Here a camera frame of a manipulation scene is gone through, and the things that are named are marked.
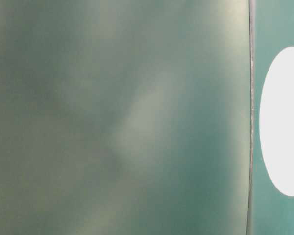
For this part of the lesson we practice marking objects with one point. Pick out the white round bowl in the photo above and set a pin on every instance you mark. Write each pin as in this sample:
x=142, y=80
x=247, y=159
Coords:
x=276, y=121

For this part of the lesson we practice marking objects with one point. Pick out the green table cloth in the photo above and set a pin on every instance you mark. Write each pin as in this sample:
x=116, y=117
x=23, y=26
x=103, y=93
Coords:
x=271, y=30

